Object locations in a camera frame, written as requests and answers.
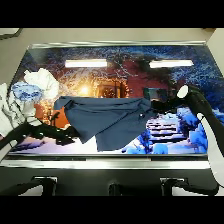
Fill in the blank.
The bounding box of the blue and white patterned garment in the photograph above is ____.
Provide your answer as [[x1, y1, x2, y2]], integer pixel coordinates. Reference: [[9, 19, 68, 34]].
[[10, 81, 43, 102]]

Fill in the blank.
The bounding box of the silver frame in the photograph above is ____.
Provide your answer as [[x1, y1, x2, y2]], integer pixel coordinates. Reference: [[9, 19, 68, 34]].
[[0, 154, 224, 197]]

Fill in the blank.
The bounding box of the dark blue shirt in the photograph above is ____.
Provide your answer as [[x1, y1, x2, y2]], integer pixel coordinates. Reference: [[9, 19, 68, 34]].
[[53, 95, 158, 153]]

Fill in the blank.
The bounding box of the grey and white garment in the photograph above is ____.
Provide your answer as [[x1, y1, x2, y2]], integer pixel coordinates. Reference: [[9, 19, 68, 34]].
[[0, 82, 38, 138]]

